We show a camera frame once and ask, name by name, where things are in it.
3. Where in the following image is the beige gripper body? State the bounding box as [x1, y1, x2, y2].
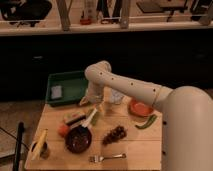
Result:
[79, 88, 104, 106]

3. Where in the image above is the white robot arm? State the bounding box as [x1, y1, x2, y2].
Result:
[84, 61, 213, 171]

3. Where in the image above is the black brush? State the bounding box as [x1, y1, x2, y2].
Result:
[63, 112, 86, 126]

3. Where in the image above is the green plastic tray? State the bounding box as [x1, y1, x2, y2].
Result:
[45, 71, 88, 107]

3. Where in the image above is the grey sponge in tray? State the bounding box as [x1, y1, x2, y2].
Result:
[51, 85, 62, 99]

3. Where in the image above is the dark grape bunch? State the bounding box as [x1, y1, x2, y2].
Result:
[102, 126, 127, 145]

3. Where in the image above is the orange carrot toy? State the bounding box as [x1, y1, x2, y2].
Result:
[58, 124, 70, 137]

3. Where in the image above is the dark frying pan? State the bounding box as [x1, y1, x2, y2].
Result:
[65, 108, 97, 154]

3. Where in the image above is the green chili pepper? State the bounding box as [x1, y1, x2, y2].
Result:
[135, 114, 157, 129]

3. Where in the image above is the silver fork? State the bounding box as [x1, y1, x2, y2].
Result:
[89, 153, 126, 163]

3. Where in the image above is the black pole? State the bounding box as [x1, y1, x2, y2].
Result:
[12, 122, 24, 171]

